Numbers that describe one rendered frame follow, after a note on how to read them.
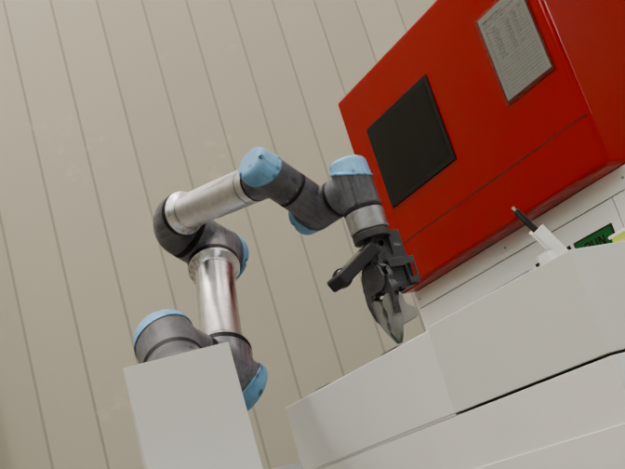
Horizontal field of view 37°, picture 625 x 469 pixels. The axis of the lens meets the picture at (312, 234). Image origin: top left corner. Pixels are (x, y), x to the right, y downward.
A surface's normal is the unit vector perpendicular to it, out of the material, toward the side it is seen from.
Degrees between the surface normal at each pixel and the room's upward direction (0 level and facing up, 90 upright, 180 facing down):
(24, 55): 90
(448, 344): 90
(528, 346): 90
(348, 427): 90
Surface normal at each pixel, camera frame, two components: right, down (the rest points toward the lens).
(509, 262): -0.85, 0.11
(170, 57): 0.18, -0.33
